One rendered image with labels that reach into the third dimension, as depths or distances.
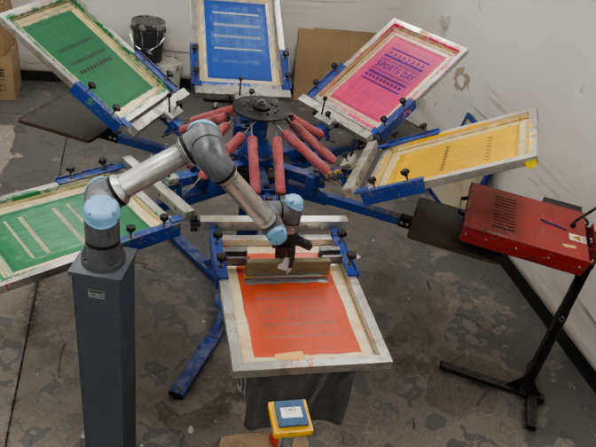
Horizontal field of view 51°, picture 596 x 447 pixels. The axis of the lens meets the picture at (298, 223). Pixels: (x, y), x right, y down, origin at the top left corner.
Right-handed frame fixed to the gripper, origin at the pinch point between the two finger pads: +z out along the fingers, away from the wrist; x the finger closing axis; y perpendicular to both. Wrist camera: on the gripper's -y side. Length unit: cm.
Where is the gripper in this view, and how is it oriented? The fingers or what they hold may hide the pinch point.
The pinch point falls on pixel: (287, 269)
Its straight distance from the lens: 261.3
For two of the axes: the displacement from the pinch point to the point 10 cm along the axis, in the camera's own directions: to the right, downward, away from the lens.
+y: -9.7, 0.0, -2.5
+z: -1.4, 8.2, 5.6
